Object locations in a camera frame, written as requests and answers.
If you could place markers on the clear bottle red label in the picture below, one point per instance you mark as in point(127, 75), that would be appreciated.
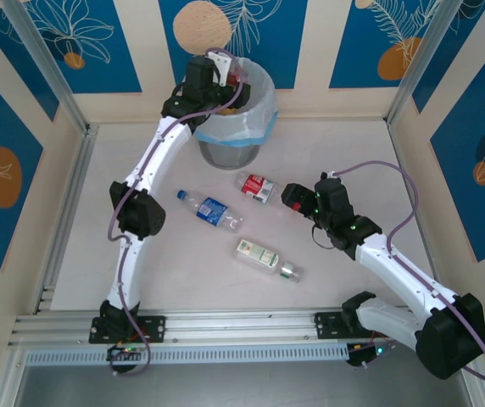
point(255, 185)

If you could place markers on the clear bottle green white label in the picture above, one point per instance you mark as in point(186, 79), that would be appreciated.
point(257, 254)

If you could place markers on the clear bottle blue label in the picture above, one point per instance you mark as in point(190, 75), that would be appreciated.
point(210, 210)

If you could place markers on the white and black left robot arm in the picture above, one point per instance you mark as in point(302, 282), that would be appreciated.
point(157, 157)

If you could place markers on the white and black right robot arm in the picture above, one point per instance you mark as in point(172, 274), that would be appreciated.
point(395, 267)

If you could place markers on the white bin liner bag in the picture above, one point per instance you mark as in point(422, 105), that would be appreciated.
point(255, 110)

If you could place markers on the grey metal waste bin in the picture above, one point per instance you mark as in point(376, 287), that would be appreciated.
point(227, 157)

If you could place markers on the black mounting plate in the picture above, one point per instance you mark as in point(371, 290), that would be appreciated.
point(153, 328)
point(327, 324)

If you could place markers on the small black circuit board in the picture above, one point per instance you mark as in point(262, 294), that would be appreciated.
point(119, 354)
point(361, 357)

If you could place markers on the grey metal panel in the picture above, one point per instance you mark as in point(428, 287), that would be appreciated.
point(242, 386)

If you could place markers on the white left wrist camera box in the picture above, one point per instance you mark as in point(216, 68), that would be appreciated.
point(221, 63)

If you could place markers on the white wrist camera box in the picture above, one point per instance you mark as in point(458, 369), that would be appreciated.
point(330, 174)
point(221, 63)

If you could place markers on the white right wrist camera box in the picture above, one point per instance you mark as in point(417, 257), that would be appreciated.
point(330, 174)

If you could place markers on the aluminium side rail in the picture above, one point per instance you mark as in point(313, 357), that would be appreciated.
point(396, 144)
point(82, 157)

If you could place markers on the aluminium front rail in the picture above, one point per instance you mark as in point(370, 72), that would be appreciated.
point(242, 324)

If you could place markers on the aluminium upright post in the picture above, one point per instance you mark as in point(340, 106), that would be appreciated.
point(420, 59)
point(47, 63)

